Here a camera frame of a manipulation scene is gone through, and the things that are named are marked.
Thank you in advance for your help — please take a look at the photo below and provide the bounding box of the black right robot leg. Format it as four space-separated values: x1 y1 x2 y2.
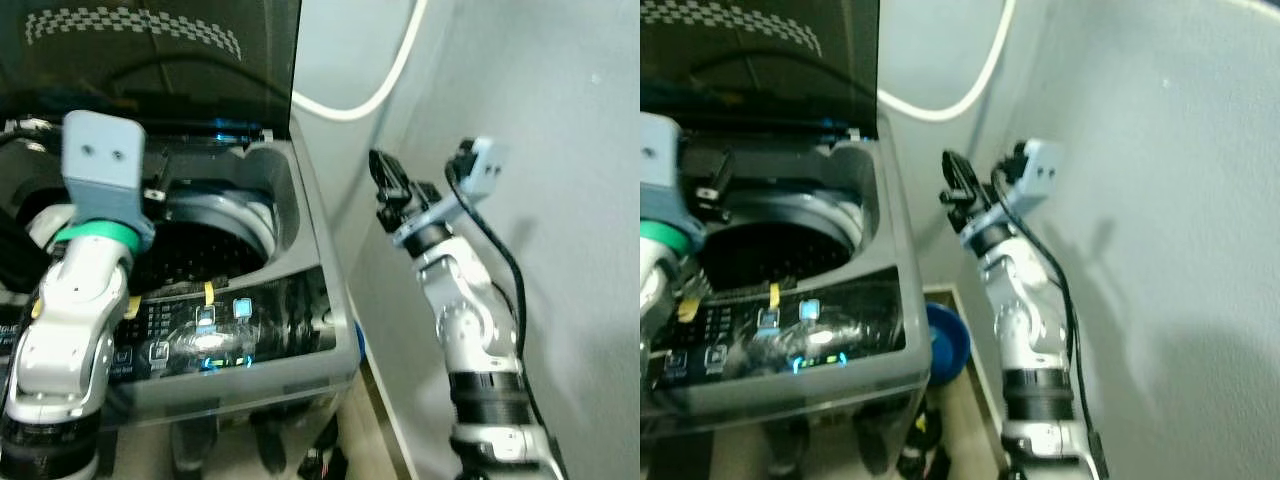
248 408 289 473
856 415 894 477

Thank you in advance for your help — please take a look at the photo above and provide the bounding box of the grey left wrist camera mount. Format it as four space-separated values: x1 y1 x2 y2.
61 110 157 251
640 112 693 239

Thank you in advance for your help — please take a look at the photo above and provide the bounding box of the perforated washer drum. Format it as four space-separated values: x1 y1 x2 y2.
128 188 278 298
694 190 867 301

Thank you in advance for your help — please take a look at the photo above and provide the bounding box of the black robot leg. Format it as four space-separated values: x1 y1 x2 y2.
248 408 289 473
766 418 813 477
856 415 894 477

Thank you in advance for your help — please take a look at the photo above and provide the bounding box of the grey top-load washing machine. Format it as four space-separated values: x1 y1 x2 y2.
0 112 362 433
640 112 933 441

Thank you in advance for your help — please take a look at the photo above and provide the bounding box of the black washer control panel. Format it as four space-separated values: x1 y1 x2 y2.
100 264 338 387
652 268 907 393

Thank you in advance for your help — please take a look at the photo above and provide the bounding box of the black left robot leg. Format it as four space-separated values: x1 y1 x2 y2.
766 418 813 477

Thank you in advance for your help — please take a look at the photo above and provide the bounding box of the dark glass washer lid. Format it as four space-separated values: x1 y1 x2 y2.
640 0 882 141
0 0 303 141

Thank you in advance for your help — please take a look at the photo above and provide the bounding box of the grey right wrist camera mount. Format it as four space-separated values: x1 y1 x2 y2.
393 137 509 248
958 138 1067 243

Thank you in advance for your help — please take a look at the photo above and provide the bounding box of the white hose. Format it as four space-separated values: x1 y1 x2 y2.
291 0 430 124
877 0 1019 124

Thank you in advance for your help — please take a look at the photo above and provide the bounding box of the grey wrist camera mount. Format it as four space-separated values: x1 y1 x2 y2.
393 137 509 248
958 138 1067 243
640 112 693 239
61 110 157 251

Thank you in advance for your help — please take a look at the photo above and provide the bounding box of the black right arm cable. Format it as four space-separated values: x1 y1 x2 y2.
444 160 567 480
990 166 1111 480

